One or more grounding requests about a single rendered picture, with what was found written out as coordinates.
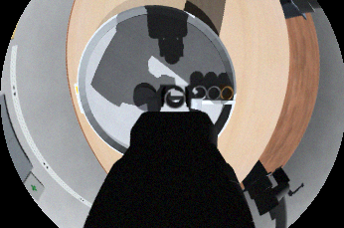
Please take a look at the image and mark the bronze cylinder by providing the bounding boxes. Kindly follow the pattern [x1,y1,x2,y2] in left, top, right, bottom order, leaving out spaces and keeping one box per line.
[219,84,233,100]

